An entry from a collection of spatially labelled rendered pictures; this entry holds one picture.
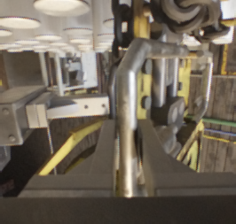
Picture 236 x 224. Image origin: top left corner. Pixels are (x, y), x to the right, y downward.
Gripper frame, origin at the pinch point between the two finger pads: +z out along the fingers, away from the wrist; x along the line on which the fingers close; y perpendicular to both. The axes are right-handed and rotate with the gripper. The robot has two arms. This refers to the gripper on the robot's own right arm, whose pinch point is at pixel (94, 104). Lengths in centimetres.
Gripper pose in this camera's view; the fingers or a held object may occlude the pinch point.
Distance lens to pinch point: 24.8
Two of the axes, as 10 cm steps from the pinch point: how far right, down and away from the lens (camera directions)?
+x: -1.6, -2.6, 9.5
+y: -0.3, -9.6, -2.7
